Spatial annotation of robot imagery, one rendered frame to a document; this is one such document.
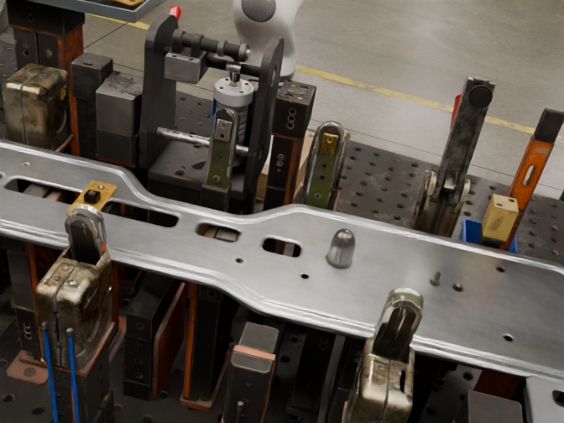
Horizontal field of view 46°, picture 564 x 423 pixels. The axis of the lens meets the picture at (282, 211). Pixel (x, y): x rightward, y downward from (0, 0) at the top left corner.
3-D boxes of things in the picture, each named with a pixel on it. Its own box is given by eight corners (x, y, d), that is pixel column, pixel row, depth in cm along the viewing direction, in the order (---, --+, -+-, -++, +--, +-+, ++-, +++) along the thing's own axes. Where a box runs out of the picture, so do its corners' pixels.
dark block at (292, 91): (245, 305, 119) (275, 96, 94) (254, 280, 124) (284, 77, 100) (272, 312, 118) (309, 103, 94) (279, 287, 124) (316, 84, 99)
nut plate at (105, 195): (92, 221, 85) (91, 214, 84) (65, 215, 85) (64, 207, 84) (117, 187, 92) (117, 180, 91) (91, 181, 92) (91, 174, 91)
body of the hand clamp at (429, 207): (371, 357, 113) (425, 190, 92) (374, 329, 118) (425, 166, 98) (405, 366, 112) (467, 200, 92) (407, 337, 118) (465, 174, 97)
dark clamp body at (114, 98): (84, 287, 117) (73, 94, 95) (114, 242, 128) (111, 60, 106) (141, 301, 117) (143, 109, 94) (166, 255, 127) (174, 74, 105)
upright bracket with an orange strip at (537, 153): (438, 366, 113) (545, 109, 84) (438, 361, 114) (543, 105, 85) (455, 370, 113) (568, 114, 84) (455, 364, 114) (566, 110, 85)
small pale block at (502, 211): (423, 381, 110) (493, 206, 89) (424, 365, 113) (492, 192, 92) (444, 386, 110) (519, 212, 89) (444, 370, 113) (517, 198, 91)
